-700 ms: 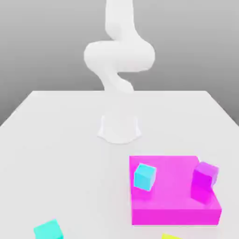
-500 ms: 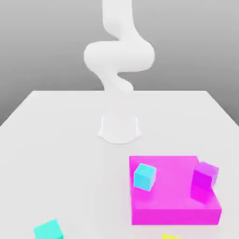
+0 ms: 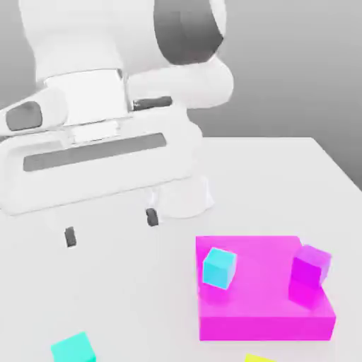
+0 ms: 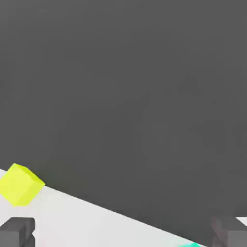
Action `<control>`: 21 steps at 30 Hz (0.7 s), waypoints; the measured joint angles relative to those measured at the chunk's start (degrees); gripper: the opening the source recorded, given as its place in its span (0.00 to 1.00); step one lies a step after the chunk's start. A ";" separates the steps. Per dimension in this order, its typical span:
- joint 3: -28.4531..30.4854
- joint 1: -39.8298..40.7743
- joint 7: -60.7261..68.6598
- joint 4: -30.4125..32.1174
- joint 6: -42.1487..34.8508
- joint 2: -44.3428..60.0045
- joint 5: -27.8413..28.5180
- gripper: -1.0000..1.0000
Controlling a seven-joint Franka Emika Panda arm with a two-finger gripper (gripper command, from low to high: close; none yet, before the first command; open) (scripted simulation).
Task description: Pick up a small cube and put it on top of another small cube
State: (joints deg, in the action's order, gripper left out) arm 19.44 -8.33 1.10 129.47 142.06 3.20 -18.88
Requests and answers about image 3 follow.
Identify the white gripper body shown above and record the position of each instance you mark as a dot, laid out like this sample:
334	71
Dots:
99	181

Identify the small cyan cube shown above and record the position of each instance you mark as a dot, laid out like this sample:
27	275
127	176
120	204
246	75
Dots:
218	270

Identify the small turquoise cube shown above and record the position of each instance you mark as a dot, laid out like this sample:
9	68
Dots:
74	349

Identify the large magenta box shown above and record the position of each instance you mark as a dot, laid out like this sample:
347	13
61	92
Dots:
260	311

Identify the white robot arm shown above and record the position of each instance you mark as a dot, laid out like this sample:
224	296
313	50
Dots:
84	42

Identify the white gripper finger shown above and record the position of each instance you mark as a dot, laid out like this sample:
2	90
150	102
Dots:
152	217
70	237

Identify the small purple cube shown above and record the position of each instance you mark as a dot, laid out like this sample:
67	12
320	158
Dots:
306	280

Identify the small yellow cube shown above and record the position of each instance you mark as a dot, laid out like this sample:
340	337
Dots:
258	358

